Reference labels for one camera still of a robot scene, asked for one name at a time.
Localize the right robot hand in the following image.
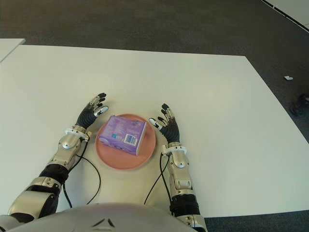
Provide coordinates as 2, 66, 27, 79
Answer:
148, 103, 181, 145

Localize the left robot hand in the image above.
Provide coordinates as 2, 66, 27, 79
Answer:
74, 91, 109, 130

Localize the purple tissue paper pack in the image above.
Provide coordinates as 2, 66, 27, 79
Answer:
98, 115, 147, 156

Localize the pink round plate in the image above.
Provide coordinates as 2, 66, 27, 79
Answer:
96, 113, 157, 171

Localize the grey robot torso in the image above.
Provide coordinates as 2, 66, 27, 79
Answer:
0, 202, 208, 232

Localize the neighbouring white table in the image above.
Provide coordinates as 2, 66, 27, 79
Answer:
0, 38, 26, 63

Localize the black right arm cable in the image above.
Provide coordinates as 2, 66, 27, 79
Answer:
144, 152, 174, 213

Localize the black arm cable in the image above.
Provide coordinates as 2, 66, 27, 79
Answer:
63, 140, 101, 208
144, 152, 174, 213

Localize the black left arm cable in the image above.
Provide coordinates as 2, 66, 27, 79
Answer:
63, 140, 101, 208

